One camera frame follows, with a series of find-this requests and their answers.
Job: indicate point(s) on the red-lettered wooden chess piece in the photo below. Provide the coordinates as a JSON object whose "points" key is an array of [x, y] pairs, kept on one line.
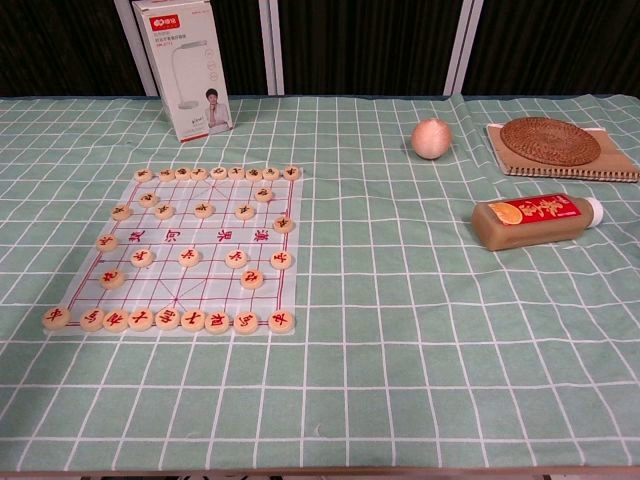
{"points": [[167, 319], [112, 279], [140, 319], [92, 320], [252, 279], [246, 322], [189, 257], [115, 320], [281, 320], [217, 320], [55, 318], [192, 320], [106, 243], [236, 258], [281, 259], [142, 258]]}

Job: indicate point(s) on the black-lettered wooden chess piece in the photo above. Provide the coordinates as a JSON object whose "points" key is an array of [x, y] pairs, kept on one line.
{"points": [[271, 174], [283, 224], [244, 212], [183, 173], [164, 211], [254, 173], [292, 173], [203, 210], [199, 173], [263, 194], [167, 175], [148, 199], [143, 175], [218, 173], [120, 212], [236, 173]]}

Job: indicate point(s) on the white chess board mat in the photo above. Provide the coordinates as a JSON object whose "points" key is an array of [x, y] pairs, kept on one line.
{"points": [[210, 295]]}

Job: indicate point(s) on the green checked tablecloth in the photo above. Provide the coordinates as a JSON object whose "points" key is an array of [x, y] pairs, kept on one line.
{"points": [[400, 350]]}

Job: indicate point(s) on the beige round ball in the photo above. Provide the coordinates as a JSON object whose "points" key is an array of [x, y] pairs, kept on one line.
{"points": [[432, 139]]}

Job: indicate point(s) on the black curtain panel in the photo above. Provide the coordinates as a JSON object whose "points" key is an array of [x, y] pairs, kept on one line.
{"points": [[365, 45], [560, 45], [60, 45], [245, 45]]}

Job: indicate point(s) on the white desk lamp box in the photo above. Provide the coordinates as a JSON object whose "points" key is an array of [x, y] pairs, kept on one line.
{"points": [[190, 75]]}

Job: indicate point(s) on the brown drink bottle red label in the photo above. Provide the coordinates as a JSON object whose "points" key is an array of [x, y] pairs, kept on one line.
{"points": [[530, 222]]}

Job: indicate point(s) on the round woven rattan coaster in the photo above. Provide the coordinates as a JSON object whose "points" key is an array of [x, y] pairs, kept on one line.
{"points": [[550, 141]]}

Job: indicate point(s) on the brown spiral notebook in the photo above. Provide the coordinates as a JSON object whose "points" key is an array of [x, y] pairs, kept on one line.
{"points": [[617, 162]]}

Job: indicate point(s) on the white partition frame post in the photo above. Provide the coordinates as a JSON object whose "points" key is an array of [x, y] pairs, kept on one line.
{"points": [[272, 50], [462, 50], [127, 45]]}

